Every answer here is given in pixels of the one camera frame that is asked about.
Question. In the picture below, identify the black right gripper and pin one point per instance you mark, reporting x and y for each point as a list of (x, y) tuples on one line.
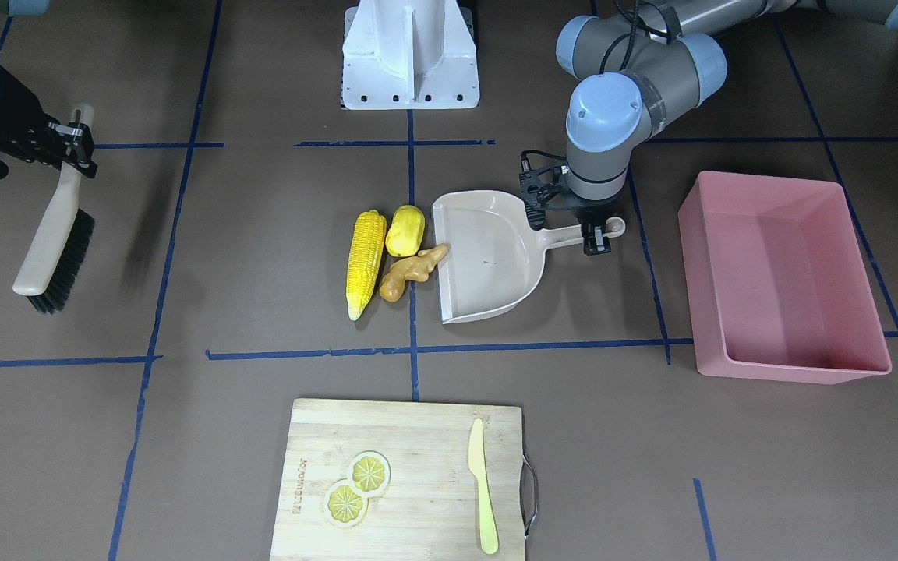
[(6, 111)]

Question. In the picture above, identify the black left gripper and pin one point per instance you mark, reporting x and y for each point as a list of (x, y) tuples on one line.
[(588, 209)]

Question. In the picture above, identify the beige plastic dustpan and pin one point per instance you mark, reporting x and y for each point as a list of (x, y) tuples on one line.
[(495, 259)]

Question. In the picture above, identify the beige hand brush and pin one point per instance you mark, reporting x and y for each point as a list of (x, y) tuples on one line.
[(61, 241)]

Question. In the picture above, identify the brown toy ginger root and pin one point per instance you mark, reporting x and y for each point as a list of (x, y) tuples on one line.
[(416, 268)]

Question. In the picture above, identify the yellow toy potato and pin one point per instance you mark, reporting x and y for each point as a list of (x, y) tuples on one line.
[(406, 231)]

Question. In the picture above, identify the yellow toy corn cob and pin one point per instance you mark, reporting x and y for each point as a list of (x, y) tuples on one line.
[(364, 261)]

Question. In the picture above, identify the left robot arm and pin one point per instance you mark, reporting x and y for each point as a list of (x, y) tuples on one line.
[(637, 72)]

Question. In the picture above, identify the pink plastic bin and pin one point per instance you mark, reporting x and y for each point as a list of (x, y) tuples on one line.
[(777, 288)]

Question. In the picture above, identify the yellow plastic knife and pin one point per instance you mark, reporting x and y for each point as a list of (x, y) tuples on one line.
[(487, 529)]

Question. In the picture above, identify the bamboo cutting board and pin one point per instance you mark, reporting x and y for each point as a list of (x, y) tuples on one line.
[(429, 509)]

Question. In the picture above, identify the lemon slice near centre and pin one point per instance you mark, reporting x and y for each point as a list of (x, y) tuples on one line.
[(369, 473)]

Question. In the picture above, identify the lemon slice near edge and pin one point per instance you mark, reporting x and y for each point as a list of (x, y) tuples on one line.
[(344, 506)]

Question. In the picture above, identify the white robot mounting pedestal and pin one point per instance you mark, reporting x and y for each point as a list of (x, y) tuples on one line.
[(409, 55)]

